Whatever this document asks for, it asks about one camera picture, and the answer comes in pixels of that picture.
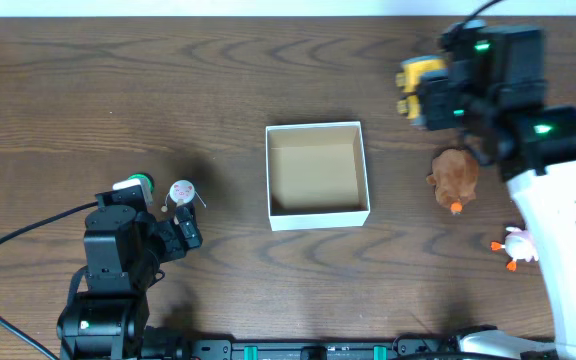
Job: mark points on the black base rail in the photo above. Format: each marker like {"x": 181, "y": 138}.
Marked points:
{"x": 318, "y": 351}

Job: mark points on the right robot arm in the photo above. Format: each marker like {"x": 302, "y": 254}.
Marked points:
{"x": 489, "y": 83}

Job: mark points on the pig face rattle drum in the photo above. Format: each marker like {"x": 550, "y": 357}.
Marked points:
{"x": 181, "y": 196}

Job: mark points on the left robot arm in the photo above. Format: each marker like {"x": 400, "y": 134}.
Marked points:
{"x": 125, "y": 247}

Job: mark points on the yellow grey toy truck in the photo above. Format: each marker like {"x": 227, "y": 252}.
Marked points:
{"x": 409, "y": 78}

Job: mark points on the brown plush capybara toy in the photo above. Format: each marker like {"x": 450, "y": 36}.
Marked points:
{"x": 454, "y": 176}

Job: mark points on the white pink plush duck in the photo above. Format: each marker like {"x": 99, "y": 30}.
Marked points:
{"x": 519, "y": 244}

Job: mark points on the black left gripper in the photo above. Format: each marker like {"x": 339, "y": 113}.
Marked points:
{"x": 181, "y": 232}

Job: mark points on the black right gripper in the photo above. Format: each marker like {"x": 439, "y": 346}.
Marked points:
{"x": 435, "y": 102}

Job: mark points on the white cardboard box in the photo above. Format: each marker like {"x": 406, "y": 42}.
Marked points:
{"x": 316, "y": 176}

